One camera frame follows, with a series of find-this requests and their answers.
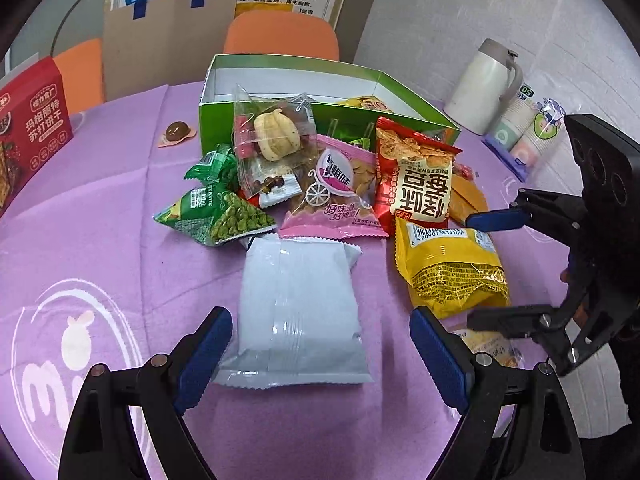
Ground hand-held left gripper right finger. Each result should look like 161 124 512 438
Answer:
409 306 586 480

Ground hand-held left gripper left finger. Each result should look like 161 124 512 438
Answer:
59 306 234 480

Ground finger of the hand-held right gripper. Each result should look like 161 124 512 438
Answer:
466 280 608 377
465 187 586 247

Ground orange snack packet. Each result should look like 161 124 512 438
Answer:
447 162 490 226

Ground red noodle snack packet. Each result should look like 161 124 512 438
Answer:
375 116 462 236

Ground white snack packet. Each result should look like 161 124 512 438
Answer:
212 236 375 390

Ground green pea snack packet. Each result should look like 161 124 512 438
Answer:
152 187 277 247

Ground pink snack packet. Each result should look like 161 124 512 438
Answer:
277 134 390 241

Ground small clear chocolate ball packet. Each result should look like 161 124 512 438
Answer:
247 172 303 209

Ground green cardboard box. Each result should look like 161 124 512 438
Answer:
198 54 462 161

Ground dark green snack packet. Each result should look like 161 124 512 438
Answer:
184 144 240 196

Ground clear dried fruit packet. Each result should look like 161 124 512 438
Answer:
232 85 318 198

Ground pale yellow snack packet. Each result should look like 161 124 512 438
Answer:
450 327 523 368

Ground pack of paper cups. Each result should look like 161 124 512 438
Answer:
482 80 568 183

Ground white thermos jug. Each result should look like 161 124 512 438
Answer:
443 38 523 136

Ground purple tablecloth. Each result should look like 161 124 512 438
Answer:
0 82 601 480

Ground yellow packet with red label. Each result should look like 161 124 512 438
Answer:
336 95 396 113

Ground chocolate candy on pink wrapper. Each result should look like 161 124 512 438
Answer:
159 121 197 148

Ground red cracker box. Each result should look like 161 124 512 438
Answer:
0 56 75 216

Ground orange chair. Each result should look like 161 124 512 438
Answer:
223 12 341 61
52 38 106 116

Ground brown paper bag blue handles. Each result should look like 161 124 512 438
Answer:
102 0 238 103

